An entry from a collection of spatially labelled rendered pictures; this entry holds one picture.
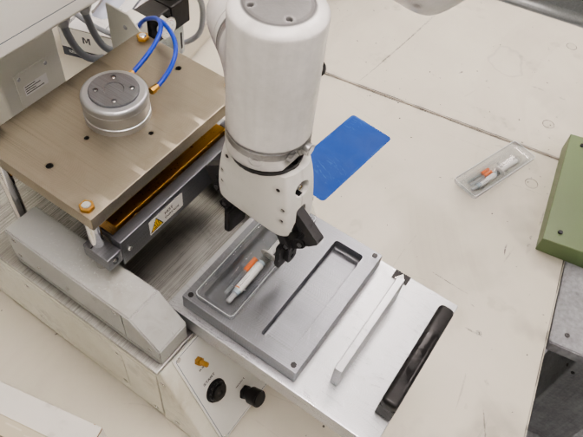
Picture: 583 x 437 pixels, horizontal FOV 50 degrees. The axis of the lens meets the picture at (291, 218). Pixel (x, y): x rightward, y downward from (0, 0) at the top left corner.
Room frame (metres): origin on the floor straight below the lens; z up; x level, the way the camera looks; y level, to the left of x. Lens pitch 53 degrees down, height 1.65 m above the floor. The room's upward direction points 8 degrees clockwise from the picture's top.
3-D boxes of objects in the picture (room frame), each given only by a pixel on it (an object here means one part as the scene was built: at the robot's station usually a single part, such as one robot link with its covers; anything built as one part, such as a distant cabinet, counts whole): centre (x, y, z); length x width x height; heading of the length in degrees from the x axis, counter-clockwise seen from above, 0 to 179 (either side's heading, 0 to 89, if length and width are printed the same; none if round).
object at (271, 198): (0.43, 0.03, 1.15); 0.10 x 0.08 x 0.11; 58
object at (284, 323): (0.41, 0.00, 0.98); 0.20 x 0.17 x 0.03; 152
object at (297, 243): (0.40, -0.01, 1.07); 0.03 x 0.03 x 0.07; 58
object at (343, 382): (0.39, -0.05, 0.97); 0.30 x 0.22 x 0.08; 62
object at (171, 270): (0.55, 0.26, 0.93); 0.46 x 0.35 x 0.01; 62
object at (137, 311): (0.38, 0.23, 0.96); 0.25 x 0.05 x 0.07; 62
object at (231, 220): (0.45, 0.08, 1.07); 0.03 x 0.03 x 0.07; 58
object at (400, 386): (0.32, -0.17, 0.99); 0.15 x 0.02 x 0.04; 152
